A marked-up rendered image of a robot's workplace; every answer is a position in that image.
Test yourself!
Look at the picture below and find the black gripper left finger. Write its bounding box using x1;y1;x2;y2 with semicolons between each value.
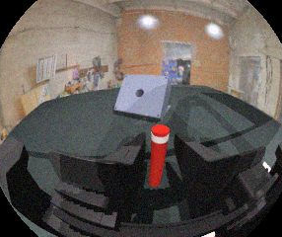
47;131;146;224

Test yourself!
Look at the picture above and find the grey sloped panel with hole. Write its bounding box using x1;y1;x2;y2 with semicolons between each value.
114;75;172;119

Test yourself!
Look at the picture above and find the red peg with white band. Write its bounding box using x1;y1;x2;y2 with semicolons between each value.
149;124;169;187

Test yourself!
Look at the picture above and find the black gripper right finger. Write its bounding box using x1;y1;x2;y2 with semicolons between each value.
174;133;266;220

